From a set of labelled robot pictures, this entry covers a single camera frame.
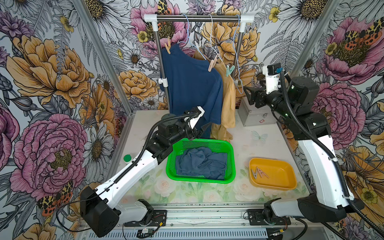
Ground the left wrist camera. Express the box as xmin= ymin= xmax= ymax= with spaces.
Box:
xmin=185 ymin=106 xmax=205 ymax=130

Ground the slate blue t-shirt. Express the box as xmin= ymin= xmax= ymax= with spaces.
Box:
xmin=175 ymin=147 xmax=228 ymax=181

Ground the light blue hanger navy shirt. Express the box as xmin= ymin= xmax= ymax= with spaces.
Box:
xmin=179 ymin=14 xmax=208 ymax=60

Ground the dark navy t-shirt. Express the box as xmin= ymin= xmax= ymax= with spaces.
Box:
xmin=159 ymin=43 xmax=224 ymax=139

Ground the green perforated plastic basket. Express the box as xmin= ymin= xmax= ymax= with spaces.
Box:
xmin=166 ymin=138 xmax=236 ymax=184

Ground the metal clothes rack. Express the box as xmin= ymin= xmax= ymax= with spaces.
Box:
xmin=144 ymin=14 xmax=255 ymax=106

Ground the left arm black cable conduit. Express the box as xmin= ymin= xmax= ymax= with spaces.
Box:
xmin=55 ymin=111 xmax=202 ymax=233

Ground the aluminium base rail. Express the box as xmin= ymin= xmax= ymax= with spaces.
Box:
xmin=103 ymin=204 xmax=338 ymax=240

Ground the silver metal case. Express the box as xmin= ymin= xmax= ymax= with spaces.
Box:
xmin=238 ymin=97 xmax=277 ymax=127

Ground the teal clothespin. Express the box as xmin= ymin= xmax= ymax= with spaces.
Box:
xmin=226 ymin=65 xmax=235 ymax=77

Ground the yellow plastic tray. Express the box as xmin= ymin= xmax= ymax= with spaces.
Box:
xmin=249 ymin=158 xmax=297 ymax=191

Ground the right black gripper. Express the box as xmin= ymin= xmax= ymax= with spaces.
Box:
xmin=242 ymin=80 xmax=295 ymax=119

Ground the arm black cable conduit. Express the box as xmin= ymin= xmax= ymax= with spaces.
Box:
xmin=278 ymin=70 xmax=384 ymax=238
xmin=55 ymin=111 xmax=202 ymax=233

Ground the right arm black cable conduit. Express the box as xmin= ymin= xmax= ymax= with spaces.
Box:
xmin=278 ymin=70 xmax=384 ymax=238

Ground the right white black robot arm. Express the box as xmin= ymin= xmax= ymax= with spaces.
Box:
xmin=244 ymin=77 xmax=364 ymax=223

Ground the tan t-shirt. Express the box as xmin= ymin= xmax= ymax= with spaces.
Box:
xmin=192 ymin=52 xmax=236 ymax=142

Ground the light blue wire hanger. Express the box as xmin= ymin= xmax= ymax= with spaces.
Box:
xmin=233 ymin=14 xmax=244 ymax=95

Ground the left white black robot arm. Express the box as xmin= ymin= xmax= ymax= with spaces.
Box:
xmin=80 ymin=107 xmax=204 ymax=238

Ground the green capped bottle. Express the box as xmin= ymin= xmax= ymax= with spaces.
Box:
xmin=123 ymin=154 xmax=132 ymax=164

